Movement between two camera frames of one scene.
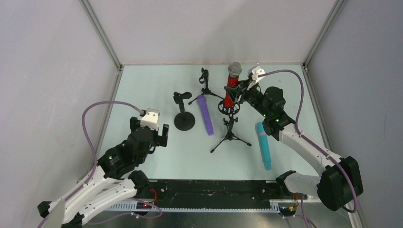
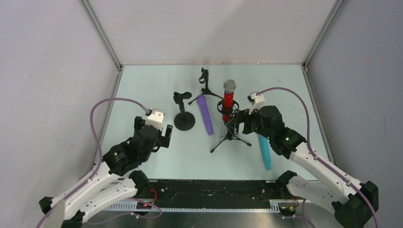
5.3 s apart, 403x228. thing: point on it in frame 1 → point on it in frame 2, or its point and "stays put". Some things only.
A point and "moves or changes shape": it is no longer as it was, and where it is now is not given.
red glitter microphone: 235,69 moves or changes shape
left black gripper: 162,134 stays put
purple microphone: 203,102 stays put
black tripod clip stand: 204,78 stays put
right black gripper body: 242,91 → 246,120
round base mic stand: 184,120 stays put
